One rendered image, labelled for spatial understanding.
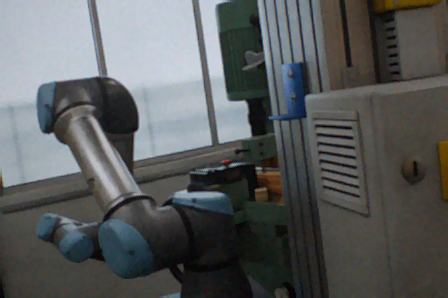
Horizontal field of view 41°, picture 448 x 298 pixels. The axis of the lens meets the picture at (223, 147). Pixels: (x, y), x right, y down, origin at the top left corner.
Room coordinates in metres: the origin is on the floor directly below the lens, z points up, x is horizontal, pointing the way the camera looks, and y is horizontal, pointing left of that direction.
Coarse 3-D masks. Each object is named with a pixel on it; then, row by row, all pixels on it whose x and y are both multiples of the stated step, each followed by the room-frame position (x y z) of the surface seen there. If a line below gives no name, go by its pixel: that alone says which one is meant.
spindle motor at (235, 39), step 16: (240, 0) 1.86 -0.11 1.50; (256, 0) 1.87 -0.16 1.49; (224, 16) 1.89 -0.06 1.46; (240, 16) 1.86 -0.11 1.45; (224, 32) 1.90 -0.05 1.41; (240, 32) 1.87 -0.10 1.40; (256, 32) 1.87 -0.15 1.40; (224, 48) 1.91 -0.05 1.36; (240, 48) 1.87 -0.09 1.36; (256, 48) 1.87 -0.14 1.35; (224, 64) 1.92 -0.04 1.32; (240, 64) 1.87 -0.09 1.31; (240, 80) 1.87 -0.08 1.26; (256, 80) 1.86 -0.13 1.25; (240, 96) 1.87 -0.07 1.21; (256, 96) 1.86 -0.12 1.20
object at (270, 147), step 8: (256, 136) 1.98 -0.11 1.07; (264, 136) 1.94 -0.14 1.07; (272, 136) 1.94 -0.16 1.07; (248, 144) 1.92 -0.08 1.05; (256, 144) 1.89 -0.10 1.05; (264, 144) 1.91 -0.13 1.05; (272, 144) 1.94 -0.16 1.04; (248, 152) 1.92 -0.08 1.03; (256, 152) 1.89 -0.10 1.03; (264, 152) 1.91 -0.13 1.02; (272, 152) 1.93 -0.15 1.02; (248, 160) 1.93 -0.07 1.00; (256, 160) 1.90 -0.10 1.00; (264, 160) 1.94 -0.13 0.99
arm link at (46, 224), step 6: (42, 216) 1.61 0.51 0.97; (48, 216) 1.59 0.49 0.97; (54, 216) 1.60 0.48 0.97; (60, 216) 1.62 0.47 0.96; (42, 222) 1.60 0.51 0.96; (48, 222) 1.57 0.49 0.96; (54, 222) 1.58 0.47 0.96; (60, 222) 1.59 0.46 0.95; (66, 222) 1.59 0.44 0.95; (72, 222) 1.62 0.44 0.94; (78, 222) 1.65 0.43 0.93; (42, 228) 1.58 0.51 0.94; (48, 228) 1.57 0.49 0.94; (54, 228) 1.57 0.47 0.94; (36, 234) 1.60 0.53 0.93; (42, 234) 1.57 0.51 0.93; (48, 234) 1.57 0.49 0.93; (48, 240) 1.58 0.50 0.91
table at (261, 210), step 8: (176, 192) 2.10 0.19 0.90; (184, 192) 2.08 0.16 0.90; (272, 192) 1.86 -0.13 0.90; (248, 200) 1.79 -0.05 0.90; (272, 200) 1.74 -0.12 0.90; (248, 208) 1.77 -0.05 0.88; (256, 208) 1.74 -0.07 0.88; (264, 208) 1.72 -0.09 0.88; (272, 208) 1.69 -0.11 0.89; (280, 208) 1.66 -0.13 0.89; (240, 216) 1.77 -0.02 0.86; (248, 216) 1.78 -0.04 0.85; (256, 216) 1.75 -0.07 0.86; (264, 216) 1.72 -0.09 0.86; (272, 216) 1.69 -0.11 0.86; (280, 216) 1.67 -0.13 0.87; (280, 224) 1.67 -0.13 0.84
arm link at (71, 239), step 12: (60, 228) 1.56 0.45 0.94; (72, 228) 1.54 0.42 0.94; (84, 228) 1.54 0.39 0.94; (96, 228) 1.55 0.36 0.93; (60, 240) 1.52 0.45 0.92; (72, 240) 1.49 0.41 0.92; (84, 240) 1.50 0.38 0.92; (96, 240) 1.54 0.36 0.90; (72, 252) 1.48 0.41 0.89; (84, 252) 1.50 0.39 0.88
